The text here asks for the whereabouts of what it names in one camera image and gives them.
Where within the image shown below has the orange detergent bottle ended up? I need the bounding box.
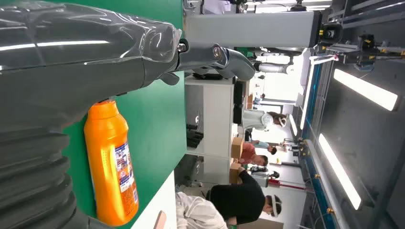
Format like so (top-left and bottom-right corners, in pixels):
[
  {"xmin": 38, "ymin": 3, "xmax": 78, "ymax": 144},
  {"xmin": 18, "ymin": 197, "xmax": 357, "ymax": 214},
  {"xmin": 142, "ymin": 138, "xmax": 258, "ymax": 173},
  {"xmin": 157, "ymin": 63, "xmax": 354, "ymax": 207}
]
[{"xmin": 83, "ymin": 100, "xmax": 139, "ymax": 227}]

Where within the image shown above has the ribbed grey left arm sleeve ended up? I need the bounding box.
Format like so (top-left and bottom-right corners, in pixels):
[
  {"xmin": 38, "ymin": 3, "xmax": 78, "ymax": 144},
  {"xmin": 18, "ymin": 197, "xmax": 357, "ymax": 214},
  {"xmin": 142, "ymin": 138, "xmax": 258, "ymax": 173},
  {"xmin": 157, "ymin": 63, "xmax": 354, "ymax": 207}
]
[{"xmin": 0, "ymin": 128, "xmax": 112, "ymax": 229}]

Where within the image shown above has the white cabinet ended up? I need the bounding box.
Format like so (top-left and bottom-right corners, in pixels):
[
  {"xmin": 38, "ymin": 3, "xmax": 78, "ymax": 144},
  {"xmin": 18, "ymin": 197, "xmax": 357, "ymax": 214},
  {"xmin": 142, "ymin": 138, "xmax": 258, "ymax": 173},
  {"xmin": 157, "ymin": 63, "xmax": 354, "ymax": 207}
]
[{"xmin": 184, "ymin": 76, "xmax": 235, "ymax": 185}]

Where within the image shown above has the grey metal pillar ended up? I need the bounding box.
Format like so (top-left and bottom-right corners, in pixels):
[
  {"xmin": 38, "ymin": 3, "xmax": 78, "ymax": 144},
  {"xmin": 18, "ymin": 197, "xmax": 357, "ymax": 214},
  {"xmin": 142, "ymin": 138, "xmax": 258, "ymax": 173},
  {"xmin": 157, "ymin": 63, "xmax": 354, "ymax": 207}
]
[{"xmin": 184, "ymin": 11, "xmax": 323, "ymax": 49}]

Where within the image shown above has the cardboard box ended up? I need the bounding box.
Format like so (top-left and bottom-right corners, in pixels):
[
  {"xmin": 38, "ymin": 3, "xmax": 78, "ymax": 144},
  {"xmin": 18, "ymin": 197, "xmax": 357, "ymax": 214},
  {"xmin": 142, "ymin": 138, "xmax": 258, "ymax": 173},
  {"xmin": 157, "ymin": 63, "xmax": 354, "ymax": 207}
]
[
  {"xmin": 230, "ymin": 137, "xmax": 244, "ymax": 159},
  {"xmin": 229, "ymin": 162, "xmax": 243, "ymax": 185}
]

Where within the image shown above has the person in grey shirt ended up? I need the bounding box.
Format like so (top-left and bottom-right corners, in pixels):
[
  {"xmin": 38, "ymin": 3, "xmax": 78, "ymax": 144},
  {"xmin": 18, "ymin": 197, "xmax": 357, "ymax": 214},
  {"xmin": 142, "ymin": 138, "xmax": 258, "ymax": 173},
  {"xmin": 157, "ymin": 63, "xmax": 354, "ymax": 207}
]
[{"xmin": 242, "ymin": 109, "xmax": 288, "ymax": 131}]

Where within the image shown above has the person in white garment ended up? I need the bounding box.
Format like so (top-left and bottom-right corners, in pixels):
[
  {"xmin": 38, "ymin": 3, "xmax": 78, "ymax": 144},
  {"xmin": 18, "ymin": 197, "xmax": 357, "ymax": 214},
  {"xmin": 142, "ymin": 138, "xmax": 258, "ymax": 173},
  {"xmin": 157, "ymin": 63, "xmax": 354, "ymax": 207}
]
[{"xmin": 175, "ymin": 192, "xmax": 228, "ymax": 229}]

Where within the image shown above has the person in red shirt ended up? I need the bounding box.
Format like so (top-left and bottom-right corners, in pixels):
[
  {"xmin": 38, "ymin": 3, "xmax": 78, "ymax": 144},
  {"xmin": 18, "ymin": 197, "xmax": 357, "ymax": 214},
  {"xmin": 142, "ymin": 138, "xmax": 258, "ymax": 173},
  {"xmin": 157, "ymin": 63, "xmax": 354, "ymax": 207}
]
[{"xmin": 238, "ymin": 142, "xmax": 269, "ymax": 167}]

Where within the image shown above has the person in black shirt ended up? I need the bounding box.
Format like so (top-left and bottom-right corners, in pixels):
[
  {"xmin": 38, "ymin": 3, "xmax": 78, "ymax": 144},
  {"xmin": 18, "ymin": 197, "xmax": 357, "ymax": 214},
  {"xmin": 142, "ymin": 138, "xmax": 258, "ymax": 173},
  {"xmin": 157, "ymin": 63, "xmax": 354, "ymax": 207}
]
[{"xmin": 206, "ymin": 167, "xmax": 283, "ymax": 226}]

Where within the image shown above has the long ceiling light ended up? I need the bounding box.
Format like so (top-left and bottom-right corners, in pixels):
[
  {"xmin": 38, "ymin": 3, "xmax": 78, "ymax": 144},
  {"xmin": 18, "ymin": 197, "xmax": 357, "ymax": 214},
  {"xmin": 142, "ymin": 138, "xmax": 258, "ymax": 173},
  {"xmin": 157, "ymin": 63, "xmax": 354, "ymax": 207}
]
[
  {"xmin": 318, "ymin": 133, "xmax": 362, "ymax": 211},
  {"xmin": 333, "ymin": 68, "xmax": 399, "ymax": 112}
]

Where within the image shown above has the black camera on pillar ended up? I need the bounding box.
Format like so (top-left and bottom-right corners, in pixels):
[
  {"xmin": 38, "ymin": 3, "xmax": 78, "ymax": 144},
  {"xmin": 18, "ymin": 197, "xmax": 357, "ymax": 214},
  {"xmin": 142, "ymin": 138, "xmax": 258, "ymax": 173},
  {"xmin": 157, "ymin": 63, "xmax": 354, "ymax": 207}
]
[{"xmin": 319, "ymin": 22, "xmax": 343, "ymax": 44}]

